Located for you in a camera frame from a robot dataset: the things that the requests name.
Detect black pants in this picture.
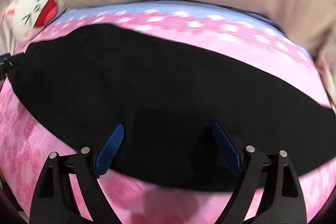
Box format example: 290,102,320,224
7,24,335,192

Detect pink rose bed sheet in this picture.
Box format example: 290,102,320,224
1,1,330,223

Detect white cat face pillow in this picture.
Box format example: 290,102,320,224
4,0,67,43

